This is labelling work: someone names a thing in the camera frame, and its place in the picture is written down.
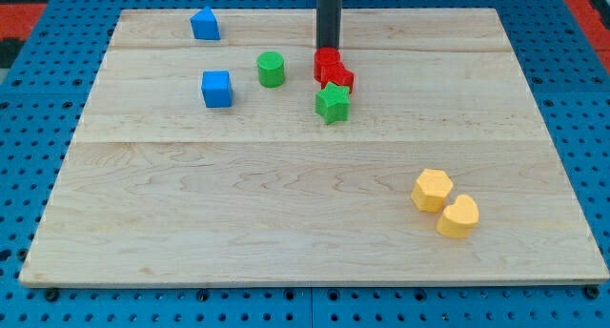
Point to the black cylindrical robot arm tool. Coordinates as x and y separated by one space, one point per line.
328 20

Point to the green star block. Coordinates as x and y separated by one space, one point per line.
332 103

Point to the red star block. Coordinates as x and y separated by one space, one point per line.
337 74

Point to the green cylinder block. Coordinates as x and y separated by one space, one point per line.
270 65

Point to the red cylinder block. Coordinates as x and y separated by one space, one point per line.
325 57

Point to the light wooden board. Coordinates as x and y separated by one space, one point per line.
159 191

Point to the blue cube block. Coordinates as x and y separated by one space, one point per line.
217 89

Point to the yellow hexagon block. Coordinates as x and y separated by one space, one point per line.
431 190

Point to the yellow heart block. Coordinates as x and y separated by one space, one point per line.
459 219

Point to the blue triangular prism block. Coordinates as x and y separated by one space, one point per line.
204 25

